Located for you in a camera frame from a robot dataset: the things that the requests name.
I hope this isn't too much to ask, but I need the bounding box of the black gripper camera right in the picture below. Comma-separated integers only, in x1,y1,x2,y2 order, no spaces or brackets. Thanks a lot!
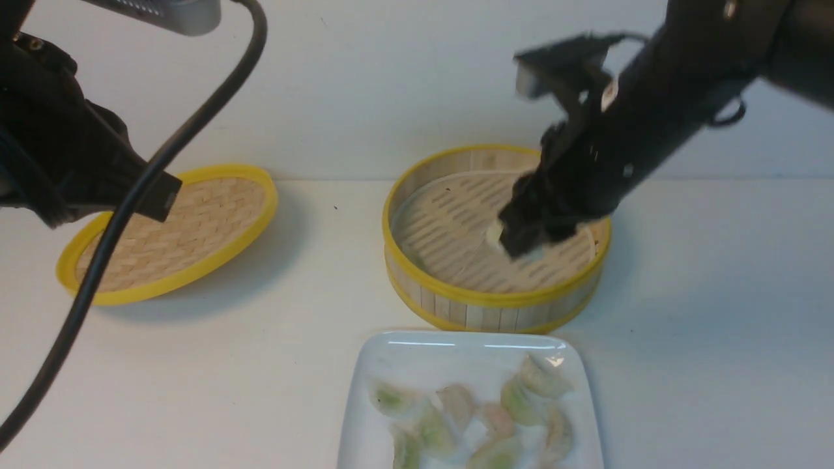
498,1,792,259

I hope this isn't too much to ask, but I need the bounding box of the black gripper camera left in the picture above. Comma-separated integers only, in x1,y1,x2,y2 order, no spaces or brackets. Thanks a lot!
1,33,149,228

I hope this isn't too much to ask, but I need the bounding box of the white steamed dumpling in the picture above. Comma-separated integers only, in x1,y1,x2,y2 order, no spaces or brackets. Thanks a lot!
483,219,545,262

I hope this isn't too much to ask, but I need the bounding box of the white square plate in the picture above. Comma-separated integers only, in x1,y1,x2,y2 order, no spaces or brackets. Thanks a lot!
337,332,605,468

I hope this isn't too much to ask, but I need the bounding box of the white steamer liner sheet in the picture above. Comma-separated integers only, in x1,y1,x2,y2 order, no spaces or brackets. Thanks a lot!
390,171,596,294

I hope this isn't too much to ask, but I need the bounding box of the yellow rimmed bamboo steamer basket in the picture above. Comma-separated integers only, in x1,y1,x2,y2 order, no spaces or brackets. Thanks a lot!
382,145,612,334

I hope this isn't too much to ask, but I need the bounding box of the pale dumpling top right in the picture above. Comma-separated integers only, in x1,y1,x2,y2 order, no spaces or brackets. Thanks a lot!
519,354,574,400

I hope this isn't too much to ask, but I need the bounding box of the yellow rimmed woven steamer lid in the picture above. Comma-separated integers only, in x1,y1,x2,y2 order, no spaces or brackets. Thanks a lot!
93,164,279,306

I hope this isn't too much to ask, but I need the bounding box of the green dumpling upper right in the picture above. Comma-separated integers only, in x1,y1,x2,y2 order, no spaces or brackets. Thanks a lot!
500,376,545,427

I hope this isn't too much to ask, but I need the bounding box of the green dumpling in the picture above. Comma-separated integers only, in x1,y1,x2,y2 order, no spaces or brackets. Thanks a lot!
465,436,523,468
367,380,422,419
388,424,421,468
414,400,458,459
500,376,545,427

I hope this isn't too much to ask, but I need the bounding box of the pale pink dumpling centre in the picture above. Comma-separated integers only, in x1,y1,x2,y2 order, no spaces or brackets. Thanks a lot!
436,384,477,433

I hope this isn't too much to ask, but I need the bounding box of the pink shrimp dumpling centre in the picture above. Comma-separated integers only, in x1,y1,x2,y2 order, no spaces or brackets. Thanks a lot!
478,403,516,439

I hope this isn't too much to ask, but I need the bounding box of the pale dumpling right edge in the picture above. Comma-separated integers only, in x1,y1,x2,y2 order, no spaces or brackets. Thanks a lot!
539,403,575,467

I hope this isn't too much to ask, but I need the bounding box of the green dumpling far left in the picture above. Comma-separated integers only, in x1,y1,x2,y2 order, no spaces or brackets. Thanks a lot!
367,380,422,419

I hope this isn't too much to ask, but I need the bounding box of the green dumpling bottom centre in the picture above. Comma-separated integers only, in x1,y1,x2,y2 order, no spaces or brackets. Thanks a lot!
465,436,523,468

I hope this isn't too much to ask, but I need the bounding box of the green dumpling lower centre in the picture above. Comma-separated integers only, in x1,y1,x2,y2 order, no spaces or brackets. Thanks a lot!
414,400,458,459

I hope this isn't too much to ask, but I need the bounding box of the green dumpling bottom left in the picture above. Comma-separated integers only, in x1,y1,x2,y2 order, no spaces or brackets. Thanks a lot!
388,424,421,468

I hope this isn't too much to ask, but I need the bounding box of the black robot arm camera left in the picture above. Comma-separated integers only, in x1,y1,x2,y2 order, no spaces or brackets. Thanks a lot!
1,0,44,51

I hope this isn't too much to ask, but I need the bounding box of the black wrist camera camera right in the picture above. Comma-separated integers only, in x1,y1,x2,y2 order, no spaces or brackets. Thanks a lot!
513,35,624,120

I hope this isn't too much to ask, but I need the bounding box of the silver wrist camera camera left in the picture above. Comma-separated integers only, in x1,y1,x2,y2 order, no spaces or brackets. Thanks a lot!
89,0,222,36

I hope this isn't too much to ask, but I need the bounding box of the black camera cable camera left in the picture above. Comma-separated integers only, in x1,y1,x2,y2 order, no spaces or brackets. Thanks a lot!
2,1,268,449

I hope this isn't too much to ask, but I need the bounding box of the grey black robot arm camera right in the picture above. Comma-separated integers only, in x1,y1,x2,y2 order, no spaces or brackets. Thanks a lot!
723,1,833,110

